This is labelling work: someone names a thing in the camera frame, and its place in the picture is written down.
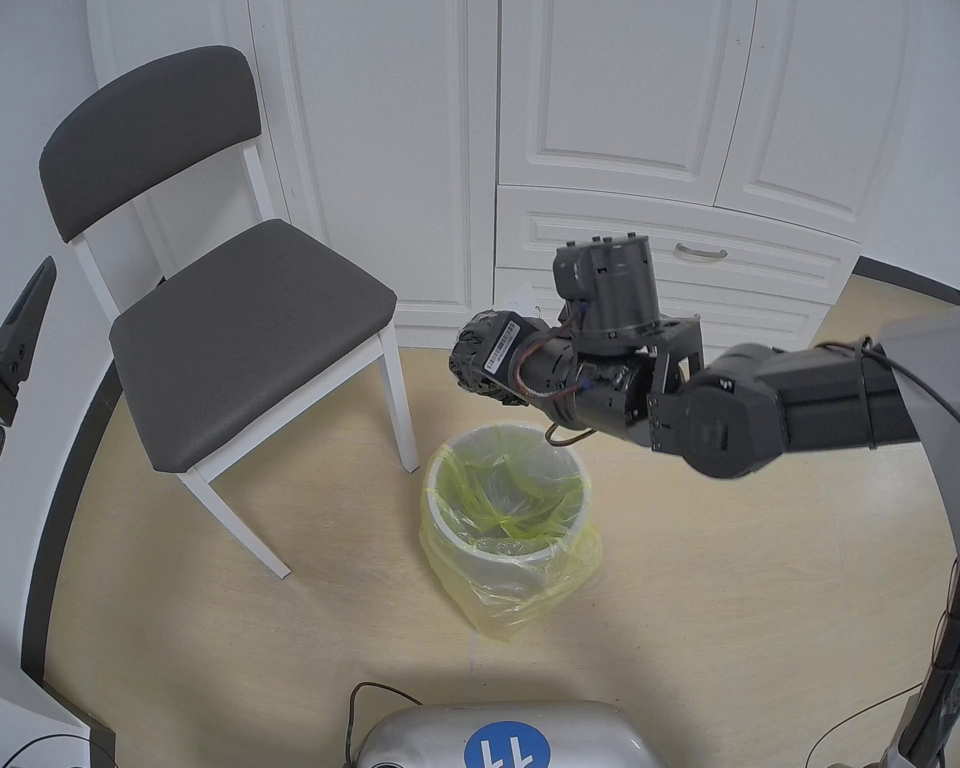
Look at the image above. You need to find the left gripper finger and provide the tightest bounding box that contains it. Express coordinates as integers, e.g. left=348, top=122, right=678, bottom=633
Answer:
left=0, top=256, right=57, bottom=427

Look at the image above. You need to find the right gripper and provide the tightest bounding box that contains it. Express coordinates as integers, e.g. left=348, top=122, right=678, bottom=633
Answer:
left=480, top=313, right=654, bottom=444

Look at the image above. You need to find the black plastic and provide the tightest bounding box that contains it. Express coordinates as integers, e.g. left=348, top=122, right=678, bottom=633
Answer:
left=448, top=285, right=545, bottom=402

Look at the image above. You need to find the yellow plastic bag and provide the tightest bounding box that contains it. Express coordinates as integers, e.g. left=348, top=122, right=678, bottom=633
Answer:
left=418, top=423, right=605, bottom=645

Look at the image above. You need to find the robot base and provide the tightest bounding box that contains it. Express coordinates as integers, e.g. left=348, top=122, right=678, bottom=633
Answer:
left=352, top=699, right=665, bottom=768

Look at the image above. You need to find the white trash bin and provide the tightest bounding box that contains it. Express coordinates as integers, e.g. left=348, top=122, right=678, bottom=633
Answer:
left=426, top=423, right=594, bottom=594

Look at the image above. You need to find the grey and white chair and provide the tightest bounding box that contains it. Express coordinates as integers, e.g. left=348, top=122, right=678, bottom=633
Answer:
left=39, top=46, right=421, bottom=579

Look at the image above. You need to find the white wardrobe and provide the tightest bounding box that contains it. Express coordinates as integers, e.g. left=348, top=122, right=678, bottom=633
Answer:
left=86, top=0, right=920, bottom=370

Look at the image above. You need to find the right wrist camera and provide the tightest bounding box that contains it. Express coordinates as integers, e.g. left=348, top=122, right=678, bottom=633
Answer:
left=553, top=241, right=594, bottom=301

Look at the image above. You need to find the black cable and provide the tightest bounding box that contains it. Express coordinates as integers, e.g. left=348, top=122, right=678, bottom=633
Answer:
left=810, top=686, right=925, bottom=768
left=343, top=681, right=425, bottom=762

